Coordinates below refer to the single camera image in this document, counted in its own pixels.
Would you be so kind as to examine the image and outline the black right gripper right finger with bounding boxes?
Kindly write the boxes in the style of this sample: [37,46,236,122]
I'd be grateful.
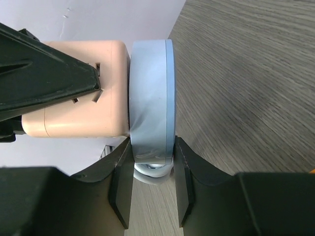
[174,137,315,236]

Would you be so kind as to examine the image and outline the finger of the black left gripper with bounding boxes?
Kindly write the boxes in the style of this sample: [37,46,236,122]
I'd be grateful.
[0,24,101,120]

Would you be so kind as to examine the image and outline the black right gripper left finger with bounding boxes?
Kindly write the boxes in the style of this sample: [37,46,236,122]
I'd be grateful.
[0,139,134,236]

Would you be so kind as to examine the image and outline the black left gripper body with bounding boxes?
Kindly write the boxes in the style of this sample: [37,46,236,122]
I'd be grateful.
[0,29,38,143]

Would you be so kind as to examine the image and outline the tan cube socket adapter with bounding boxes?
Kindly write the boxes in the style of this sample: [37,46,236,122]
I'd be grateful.
[22,40,129,138]

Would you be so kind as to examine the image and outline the round light blue socket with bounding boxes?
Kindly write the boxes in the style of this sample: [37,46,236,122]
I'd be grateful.
[128,39,176,165]

